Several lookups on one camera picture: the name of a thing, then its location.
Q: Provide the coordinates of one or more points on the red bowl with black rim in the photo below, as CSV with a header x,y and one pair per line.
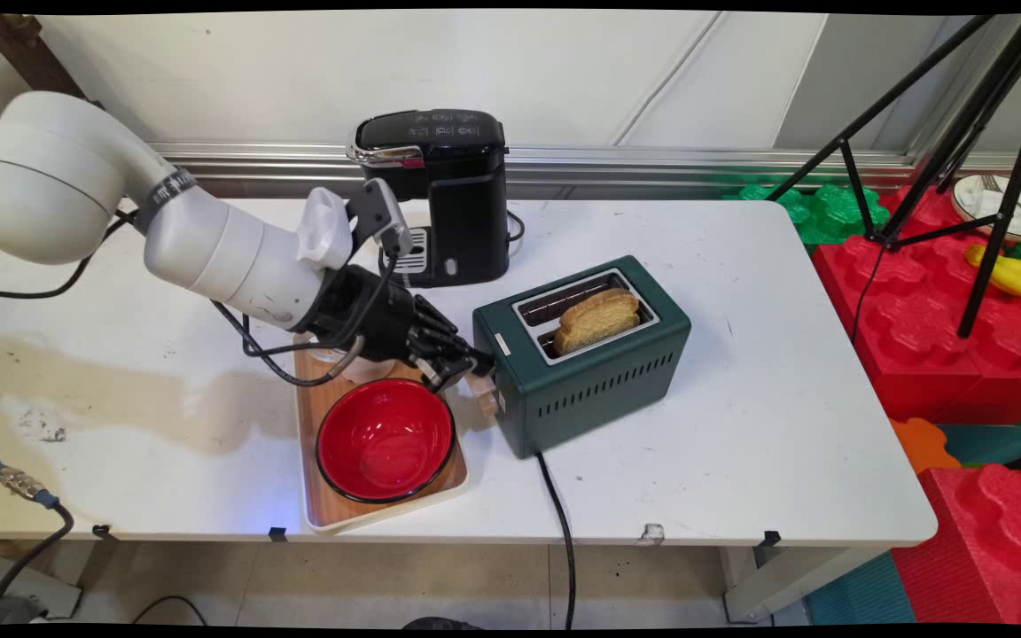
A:
x,y
385,441

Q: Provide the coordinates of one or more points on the toast bread slice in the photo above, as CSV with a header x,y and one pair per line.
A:
x,y
599,321

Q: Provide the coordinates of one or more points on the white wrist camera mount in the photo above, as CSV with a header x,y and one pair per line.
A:
x,y
324,230

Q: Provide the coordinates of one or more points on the black coffee machine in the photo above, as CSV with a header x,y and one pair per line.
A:
x,y
466,204

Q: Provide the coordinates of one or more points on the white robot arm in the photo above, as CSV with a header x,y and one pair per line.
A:
x,y
209,248

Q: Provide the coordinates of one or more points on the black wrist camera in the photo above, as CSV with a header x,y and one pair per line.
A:
x,y
378,213

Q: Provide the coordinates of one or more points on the aluminium wall rail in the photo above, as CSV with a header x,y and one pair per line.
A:
x,y
697,164

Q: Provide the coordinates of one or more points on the black table edge clip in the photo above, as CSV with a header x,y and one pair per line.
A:
x,y
771,538
277,534
103,532

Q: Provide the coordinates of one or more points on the beige toaster knob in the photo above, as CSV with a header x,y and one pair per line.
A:
x,y
487,409

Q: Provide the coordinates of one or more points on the green foam block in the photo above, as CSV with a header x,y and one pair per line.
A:
x,y
821,213

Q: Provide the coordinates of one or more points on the small red foam block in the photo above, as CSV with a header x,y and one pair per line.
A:
x,y
989,549

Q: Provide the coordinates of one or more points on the white enamel mug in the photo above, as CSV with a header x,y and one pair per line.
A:
x,y
369,370

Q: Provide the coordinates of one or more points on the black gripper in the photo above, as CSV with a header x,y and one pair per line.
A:
x,y
369,315

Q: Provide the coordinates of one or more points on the orange foam piece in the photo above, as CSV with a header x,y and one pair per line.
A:
x,y
923,443

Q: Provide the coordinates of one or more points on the metal fork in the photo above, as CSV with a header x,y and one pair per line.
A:
x,y
998,188

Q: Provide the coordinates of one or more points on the white table leg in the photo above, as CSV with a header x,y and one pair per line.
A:
x,y
794,580

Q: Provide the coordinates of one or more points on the black camera tripod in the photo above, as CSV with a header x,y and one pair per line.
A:
x,y
998,97

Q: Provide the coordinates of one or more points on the blue foam mat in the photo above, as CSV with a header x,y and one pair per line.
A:
x,y
865,594

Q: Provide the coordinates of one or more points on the wooden serving tray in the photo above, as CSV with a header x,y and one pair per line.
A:
x,y
324,496

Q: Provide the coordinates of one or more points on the yellow toy banana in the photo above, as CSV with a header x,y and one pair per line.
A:
x,y
1020,276

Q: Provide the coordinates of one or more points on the dark green toaster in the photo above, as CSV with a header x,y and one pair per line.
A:
x,y
599,390

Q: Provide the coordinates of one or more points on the wooden frame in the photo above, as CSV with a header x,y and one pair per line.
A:
x,y
27,53

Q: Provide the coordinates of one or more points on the beige toaster lever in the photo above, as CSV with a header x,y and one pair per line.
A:
x,y
479,383

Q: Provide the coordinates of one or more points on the white bowl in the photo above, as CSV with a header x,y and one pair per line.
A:
x,y
976,199

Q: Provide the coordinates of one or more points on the large red foam block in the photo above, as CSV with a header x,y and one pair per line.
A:
x,y
927,328

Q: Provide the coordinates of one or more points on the teal foam mat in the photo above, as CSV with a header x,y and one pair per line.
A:
x,y
998,443

